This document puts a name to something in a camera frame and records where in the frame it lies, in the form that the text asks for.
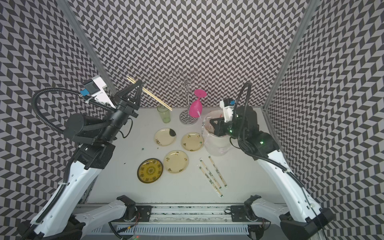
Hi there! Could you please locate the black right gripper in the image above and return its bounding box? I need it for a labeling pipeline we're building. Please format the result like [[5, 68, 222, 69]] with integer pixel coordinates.
[[198, 118, 239, 144]]

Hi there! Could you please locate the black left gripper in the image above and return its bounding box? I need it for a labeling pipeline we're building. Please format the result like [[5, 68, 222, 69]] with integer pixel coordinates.
[[105, 81, 150, 140]]

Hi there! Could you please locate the chopsticks pair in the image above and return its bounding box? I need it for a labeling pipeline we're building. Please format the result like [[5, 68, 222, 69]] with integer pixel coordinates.
[[200, 159, 222, 189], [198, 165, 223, 198], [209, 156, 228, 188], [127, 76, 173, 111]]

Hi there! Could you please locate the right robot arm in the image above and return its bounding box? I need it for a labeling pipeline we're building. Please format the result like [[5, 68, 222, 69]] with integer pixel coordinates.
[[205, 106, 335, 240]]

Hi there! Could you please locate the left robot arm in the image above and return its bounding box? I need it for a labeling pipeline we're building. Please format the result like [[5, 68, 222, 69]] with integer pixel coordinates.
[[18, 81, 143, 240]]

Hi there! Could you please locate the cream plate near chopsticks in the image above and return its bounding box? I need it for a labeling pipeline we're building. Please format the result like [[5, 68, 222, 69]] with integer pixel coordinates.
[[163, 150, 189, 174]]

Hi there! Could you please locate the cream plate back right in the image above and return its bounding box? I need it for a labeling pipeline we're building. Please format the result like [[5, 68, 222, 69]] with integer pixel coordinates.
[[181, 132, 205, 152]]

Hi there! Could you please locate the pink plastic goblet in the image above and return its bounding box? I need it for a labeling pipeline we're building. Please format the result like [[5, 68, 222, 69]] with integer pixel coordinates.
[[189, 89, 207, 118]]

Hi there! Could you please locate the metal cup rack stand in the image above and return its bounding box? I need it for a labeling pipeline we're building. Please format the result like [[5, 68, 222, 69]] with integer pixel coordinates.
[[167, 70, 206, 126]]

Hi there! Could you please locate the green translucent cup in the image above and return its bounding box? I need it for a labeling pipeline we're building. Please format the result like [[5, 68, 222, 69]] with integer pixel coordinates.
[[157, 105, 171, 124]]

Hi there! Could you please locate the cream plate back left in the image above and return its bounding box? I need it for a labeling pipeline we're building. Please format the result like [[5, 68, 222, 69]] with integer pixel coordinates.
[[154, 128, 177, 147]]

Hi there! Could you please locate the yellow dark patterned plate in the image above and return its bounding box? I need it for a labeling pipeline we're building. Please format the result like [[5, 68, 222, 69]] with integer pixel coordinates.
[[137, 158, 164, 184]]

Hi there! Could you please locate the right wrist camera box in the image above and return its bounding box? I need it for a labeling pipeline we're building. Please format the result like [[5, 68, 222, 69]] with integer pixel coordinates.
[[220, 98, 236, 123]]

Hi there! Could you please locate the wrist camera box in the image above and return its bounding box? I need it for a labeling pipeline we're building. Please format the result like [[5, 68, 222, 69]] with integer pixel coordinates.
[[80, 76, 116, 109], [220, 98, 236, 123]]

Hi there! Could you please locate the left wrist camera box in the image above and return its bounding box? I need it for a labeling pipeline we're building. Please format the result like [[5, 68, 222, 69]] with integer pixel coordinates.
[[80, 76, 116, 109]]

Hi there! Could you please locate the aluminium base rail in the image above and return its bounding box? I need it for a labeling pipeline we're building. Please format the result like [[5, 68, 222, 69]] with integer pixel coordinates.
[[71, 203, 289, 240]]

